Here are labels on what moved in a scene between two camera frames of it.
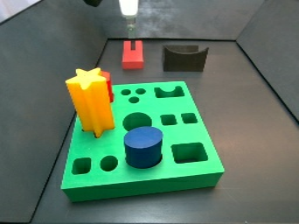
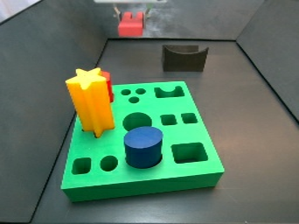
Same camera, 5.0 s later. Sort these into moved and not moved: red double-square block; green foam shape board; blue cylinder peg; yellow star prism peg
Moved: red double-square block
Not moved: yellow star prism peg; green foam shape board; blue cylinder peg
